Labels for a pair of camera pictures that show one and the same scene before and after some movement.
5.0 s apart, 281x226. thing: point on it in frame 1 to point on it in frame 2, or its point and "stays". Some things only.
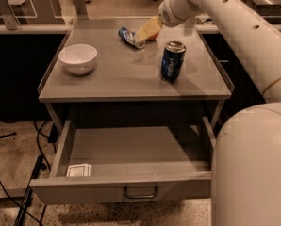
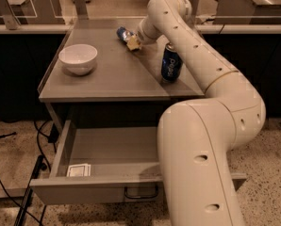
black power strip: (24, 206) stays
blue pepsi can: (172, 61) stays
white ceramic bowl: (78, 58) stays
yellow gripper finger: (152, 27) to (133, 43)
